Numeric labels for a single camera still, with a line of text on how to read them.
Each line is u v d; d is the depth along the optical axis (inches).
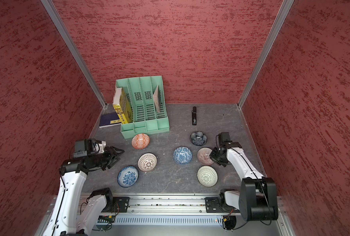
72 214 16.8
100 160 24.5
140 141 38.3
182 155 35.8
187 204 29.8
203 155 35.4
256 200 16.0
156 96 40.7
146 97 46.2
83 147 22.4
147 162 34.4
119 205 29.0
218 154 24.8
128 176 32.6
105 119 43.3
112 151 26.1
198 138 38.4
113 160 26.1
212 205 29.1
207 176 32.7
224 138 27.4
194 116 43.3
